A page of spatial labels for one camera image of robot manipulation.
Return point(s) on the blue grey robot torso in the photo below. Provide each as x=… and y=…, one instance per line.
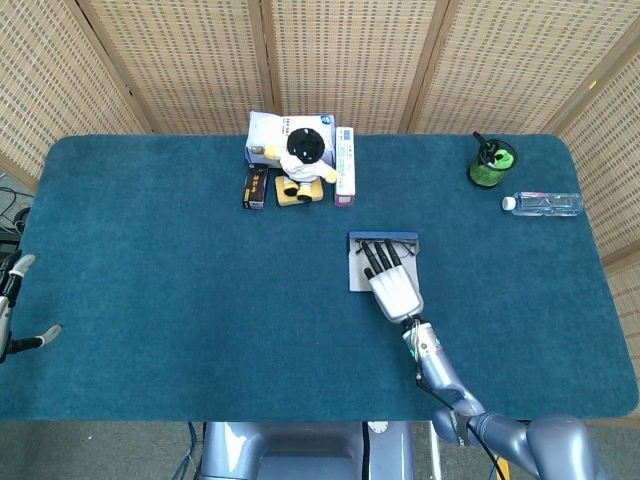
x=300, y=450

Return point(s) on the white blue tissue pack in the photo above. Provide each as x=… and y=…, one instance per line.
x=265, y=130

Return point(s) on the pink white carton box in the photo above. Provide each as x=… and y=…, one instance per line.
x=345, y=165

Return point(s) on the small black carton box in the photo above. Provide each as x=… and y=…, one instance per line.
x=255, y=187

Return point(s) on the clear plastic water bottle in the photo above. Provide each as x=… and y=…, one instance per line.
x=545, y=204

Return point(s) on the woven wooden folding screen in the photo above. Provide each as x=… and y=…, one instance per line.
x=350, y=60

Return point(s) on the white metal table leg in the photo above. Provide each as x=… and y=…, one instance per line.
x=436, y=450

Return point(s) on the yellow sponge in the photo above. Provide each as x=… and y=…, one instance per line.
x=282, y=198

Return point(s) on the black plush toy white coat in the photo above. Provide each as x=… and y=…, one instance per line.
x=302, y=167

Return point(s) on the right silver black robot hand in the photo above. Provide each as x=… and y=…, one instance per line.
x=397, y=295

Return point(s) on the teal blue table mat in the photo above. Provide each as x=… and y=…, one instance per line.
x=175, y=300

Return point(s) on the bright green cloth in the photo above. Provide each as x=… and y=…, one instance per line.
x=505, y=159

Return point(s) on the blue glasses box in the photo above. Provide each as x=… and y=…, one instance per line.
x=357, y=275

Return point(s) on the right blue grey robot arm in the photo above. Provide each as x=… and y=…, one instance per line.
x=440, y=370

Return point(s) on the black mesh pen holder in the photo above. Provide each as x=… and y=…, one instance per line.
x=482, y=176

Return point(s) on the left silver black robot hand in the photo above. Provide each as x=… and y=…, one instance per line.
x=12, y=290

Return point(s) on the black bent tool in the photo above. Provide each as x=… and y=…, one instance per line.
x=480, y=140

